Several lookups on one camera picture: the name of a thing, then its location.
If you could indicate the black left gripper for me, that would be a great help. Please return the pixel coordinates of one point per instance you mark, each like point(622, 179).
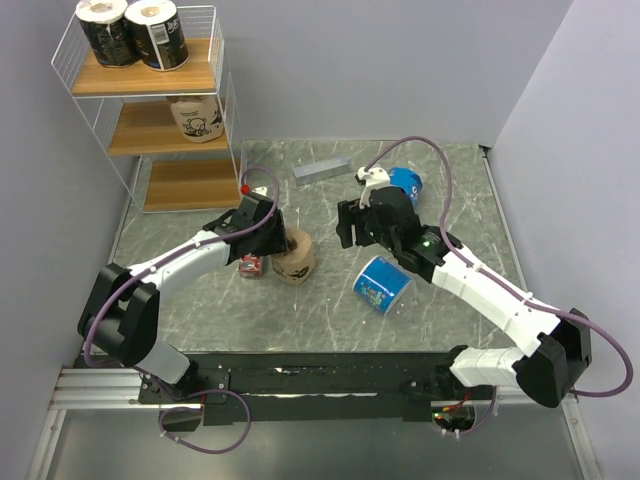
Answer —
point(277, 243)

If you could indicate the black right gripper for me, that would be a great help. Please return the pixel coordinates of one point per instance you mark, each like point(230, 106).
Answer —
point(350, 213)

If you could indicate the brown paper towel roll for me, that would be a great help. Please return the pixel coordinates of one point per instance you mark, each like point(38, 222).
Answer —
point(296, 265)
point(198, 118)

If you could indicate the blue paper towel roll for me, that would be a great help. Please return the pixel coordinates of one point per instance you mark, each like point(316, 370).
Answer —
point(408, 181)
point(381, 284)

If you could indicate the black paper towel roll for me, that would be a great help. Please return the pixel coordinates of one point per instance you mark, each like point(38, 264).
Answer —
point(107, 31)
point(158, 34)

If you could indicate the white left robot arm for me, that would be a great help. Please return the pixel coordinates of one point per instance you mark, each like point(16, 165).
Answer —
point(121, 315)

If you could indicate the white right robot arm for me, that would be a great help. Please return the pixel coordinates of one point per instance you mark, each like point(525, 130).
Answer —
point(551, 350)

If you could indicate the red toothpaste box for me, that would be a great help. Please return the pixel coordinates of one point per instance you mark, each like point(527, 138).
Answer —
point(251, 266)

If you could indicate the grey rectangular box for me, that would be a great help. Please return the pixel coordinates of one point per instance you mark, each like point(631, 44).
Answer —
point(321, 170)

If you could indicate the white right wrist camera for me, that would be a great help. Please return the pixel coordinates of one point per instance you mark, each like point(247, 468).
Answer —
point(371, 179)

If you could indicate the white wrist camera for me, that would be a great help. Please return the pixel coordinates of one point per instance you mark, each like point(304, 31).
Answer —
point(371, 179)
point(256, 193)

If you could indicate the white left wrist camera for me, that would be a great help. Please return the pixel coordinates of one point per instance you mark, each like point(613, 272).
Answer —
point(256, 193)

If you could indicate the white wire wooden shelf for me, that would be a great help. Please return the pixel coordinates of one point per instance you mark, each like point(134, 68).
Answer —
point(128, 112)

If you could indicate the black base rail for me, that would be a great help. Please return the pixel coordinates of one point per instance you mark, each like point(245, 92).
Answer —
point(296, 386)

